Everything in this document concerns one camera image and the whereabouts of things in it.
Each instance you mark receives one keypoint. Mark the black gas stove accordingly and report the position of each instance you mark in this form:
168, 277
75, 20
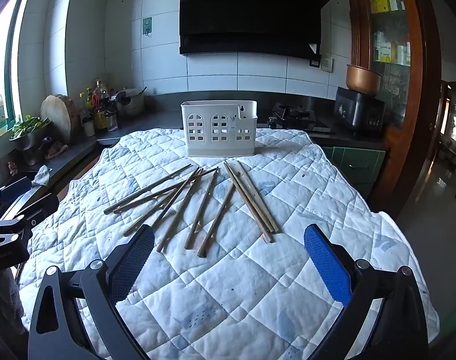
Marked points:
304, 117

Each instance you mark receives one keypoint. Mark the white plastic utensil holder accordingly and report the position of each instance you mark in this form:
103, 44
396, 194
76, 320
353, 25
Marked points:
220, 128

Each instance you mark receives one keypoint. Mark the black range hood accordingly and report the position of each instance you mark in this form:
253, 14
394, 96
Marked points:
276, 27

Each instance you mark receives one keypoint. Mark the white quilted table cloth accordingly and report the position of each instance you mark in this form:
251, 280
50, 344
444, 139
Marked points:
246, 298

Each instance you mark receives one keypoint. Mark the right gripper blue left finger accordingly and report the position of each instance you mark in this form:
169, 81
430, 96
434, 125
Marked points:
57, 330

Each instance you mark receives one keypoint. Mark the oil bottle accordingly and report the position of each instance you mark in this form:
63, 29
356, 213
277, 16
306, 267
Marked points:
99, 101

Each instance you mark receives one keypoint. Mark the green wall hook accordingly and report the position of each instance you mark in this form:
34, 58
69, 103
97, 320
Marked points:
147, 26

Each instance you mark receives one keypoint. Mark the steel pot with lid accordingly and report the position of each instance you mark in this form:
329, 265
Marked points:
130, 102

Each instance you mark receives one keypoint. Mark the white wall socket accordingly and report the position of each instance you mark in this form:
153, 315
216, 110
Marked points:
327, 64

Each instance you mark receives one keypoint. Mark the copper inner pot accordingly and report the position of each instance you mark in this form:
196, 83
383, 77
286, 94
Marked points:
362, 80

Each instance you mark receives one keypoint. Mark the wooden glass cabinet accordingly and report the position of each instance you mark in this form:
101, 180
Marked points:
399, 40

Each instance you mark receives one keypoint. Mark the round wooden cutting board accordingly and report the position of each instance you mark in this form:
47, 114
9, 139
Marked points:
61, 111

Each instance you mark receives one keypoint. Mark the metal bowl of greens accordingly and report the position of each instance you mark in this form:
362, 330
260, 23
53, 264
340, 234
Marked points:
32, 136

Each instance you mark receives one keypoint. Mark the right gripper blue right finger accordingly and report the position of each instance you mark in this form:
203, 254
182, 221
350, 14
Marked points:
400, 328

